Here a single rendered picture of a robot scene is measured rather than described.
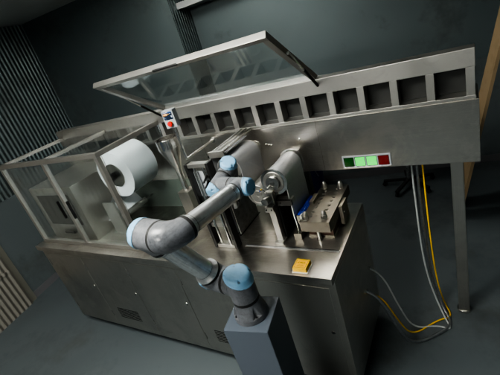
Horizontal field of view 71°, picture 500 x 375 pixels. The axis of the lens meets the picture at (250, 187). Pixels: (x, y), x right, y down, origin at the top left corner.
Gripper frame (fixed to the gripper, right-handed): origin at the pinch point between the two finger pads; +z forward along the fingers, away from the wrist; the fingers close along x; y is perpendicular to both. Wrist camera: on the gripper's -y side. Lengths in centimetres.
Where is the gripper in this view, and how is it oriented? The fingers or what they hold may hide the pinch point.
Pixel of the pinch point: (231, 206)
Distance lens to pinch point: 181.1
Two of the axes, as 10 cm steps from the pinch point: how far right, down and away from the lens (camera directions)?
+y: 5.1, -7.2, 4.8
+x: -8.6, -4.0, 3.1
